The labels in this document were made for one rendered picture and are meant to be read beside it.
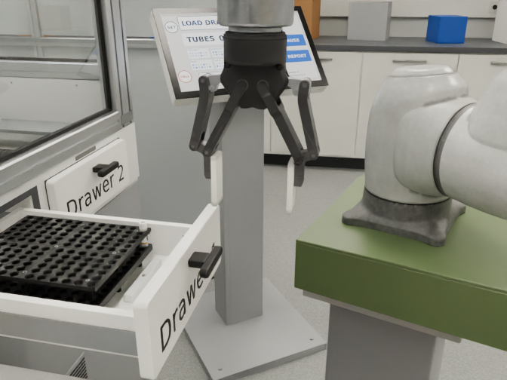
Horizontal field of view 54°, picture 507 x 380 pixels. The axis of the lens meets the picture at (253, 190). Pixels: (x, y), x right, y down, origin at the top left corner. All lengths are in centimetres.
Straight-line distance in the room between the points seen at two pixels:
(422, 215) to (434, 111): 18
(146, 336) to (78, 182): 50
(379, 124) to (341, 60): 270
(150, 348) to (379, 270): 39
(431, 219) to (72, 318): 59
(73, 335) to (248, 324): 138
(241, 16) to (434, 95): 37
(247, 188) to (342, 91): 195
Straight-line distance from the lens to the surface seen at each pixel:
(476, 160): 75
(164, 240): 84
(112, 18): 120
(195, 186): 252
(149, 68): 243
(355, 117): 362
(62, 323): 67
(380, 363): 102
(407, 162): 83
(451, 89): 84
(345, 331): 101
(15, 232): 86
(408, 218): 88
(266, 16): 57
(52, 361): 110
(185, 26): 160
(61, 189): 99
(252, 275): 192
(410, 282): 82
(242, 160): 171
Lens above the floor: 125
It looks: 22 degrees down
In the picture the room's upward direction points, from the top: straight up
